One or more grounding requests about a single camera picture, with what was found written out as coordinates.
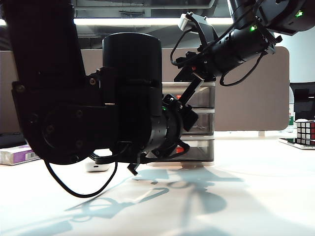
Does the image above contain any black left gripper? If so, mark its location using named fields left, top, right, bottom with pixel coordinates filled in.
left=172, top=97, right=199, bottom=132

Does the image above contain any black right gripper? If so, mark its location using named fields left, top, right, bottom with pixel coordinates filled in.
left=173, top=51, right=218, bottom=83

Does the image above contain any white plastic drawer cabinet frame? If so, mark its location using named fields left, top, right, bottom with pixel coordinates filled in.
left=161, top=82, right=217, bottom=170

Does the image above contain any grey middle-tier drawer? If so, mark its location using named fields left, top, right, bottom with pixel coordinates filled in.
left=181, top=113, right=216, bottom=135

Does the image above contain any white earphone case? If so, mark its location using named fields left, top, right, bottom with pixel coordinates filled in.
left=85, top=161, right=110, bottom=173

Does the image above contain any grey drawer under cabinet lid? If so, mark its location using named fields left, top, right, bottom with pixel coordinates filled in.
left=187, top=87, right=216, bottom=109

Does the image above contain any grey drawer above cabinet base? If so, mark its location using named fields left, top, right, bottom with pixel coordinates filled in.
left=147, top=140, right=215, bottom=163

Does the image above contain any large brown desk partition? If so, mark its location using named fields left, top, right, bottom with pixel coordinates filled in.
left=0, top=46, right=290, bottom=135

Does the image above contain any ceiling light strip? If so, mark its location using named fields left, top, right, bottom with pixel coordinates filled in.
left=0, top=17, right=234, bottom=26

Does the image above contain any white flat tray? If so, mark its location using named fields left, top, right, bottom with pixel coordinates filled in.
left=278, top=137, right=315, bottom=150

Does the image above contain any clear bottle green label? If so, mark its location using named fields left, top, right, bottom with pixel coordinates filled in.
left=288, top=88, right=296, bottom=129

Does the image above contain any black monitor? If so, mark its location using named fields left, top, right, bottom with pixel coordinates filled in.
left=289, top=82, right=315, bottom=121

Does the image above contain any rubiks cube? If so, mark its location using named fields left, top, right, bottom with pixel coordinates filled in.
left=296, top=119, right=315, bottom=146

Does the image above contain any purple and white box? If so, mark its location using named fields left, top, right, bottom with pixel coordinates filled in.
left=0, top=145, right=41, bottom=166

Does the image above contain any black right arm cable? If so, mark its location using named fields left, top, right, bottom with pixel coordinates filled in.
left=220, top=53, right=264, bottom=87

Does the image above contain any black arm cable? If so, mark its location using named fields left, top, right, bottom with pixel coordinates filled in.
left=220, top=53, right=264, bottom=87
left=44, top=159, right=119, bottom=199

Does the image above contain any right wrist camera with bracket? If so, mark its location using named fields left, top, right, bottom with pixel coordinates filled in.
left=178, top=12, right=217, bottom=50

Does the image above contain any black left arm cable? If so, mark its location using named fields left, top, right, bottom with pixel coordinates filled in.
left=44, top=159, right=119, bottom=199

